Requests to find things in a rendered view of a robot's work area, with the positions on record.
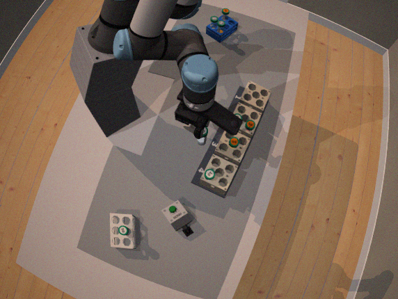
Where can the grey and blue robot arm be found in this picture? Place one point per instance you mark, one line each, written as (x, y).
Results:
(141, 36)

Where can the blue tube rack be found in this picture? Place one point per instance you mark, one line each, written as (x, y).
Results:
(230, 26)

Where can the beige tube rack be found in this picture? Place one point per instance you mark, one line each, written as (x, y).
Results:
(118, 240)

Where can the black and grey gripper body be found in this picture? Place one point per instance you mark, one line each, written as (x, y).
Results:
(188, 117)

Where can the beige bucket adapter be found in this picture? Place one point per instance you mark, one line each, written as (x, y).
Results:
(247, 113)
(235, 155)
(223, 176)
(252, 97)

